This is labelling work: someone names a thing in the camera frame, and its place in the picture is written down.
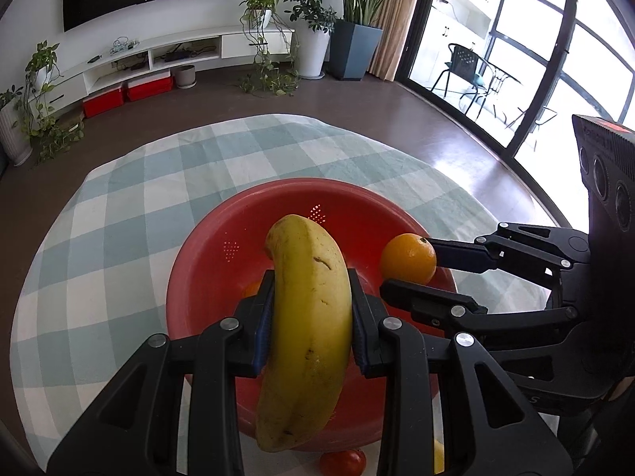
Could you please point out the white balcony cabinet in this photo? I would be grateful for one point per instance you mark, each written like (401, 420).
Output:
(461, 0)

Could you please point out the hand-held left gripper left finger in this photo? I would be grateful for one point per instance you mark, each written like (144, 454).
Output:
(263, 329)

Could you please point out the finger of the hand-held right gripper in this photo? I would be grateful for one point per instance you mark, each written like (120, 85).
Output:
(426, 302)
(466, 256)

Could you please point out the white television cabinet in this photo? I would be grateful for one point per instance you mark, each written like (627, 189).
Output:
(198, 44)

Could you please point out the white ribbed plant pot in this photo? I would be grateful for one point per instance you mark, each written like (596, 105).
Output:
(14, 136)

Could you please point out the black media device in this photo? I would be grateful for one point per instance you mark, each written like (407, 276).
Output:
(177, 54)

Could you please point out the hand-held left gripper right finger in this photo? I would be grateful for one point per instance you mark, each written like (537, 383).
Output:
(360, 332)

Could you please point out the grey plant pot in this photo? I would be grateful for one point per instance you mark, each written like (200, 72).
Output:
(185, 76)

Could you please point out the black metal chair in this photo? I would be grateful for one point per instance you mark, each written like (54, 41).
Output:
(461, 62)

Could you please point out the blue grey square planter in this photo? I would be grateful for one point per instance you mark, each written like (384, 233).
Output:
(357, 49)

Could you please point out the teal cushion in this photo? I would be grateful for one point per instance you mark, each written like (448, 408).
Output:
(478, 79)

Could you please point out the red plastic bowl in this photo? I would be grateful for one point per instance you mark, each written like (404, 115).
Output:
(208, 277)

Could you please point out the black remote control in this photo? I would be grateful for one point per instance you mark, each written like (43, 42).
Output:
(94, 58)

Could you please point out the yellow banana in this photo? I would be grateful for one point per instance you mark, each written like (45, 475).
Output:
(307, 307)

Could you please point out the green checked tablecloth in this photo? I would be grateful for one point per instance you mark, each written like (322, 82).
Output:
(124, 208)

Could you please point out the beige curtain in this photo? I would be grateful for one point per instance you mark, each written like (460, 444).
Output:
(397, 20)

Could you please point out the red storage box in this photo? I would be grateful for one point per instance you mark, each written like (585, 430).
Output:
(150, 86)
(102, 101)

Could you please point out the black metal balcony table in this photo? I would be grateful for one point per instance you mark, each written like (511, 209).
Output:
(501, 84)

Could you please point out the large orange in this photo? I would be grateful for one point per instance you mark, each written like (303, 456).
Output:
(407, 260)

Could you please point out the red tomato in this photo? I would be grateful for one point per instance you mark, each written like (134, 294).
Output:
(342, 463)

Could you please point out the schefflera plant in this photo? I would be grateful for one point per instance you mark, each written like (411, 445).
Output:
(310, 10)

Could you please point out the tall white plant pot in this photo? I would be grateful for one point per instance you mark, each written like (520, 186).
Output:
(314, 52)

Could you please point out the trailing pothos plant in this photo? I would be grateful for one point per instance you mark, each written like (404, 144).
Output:
(258, 2)
(42, 59)

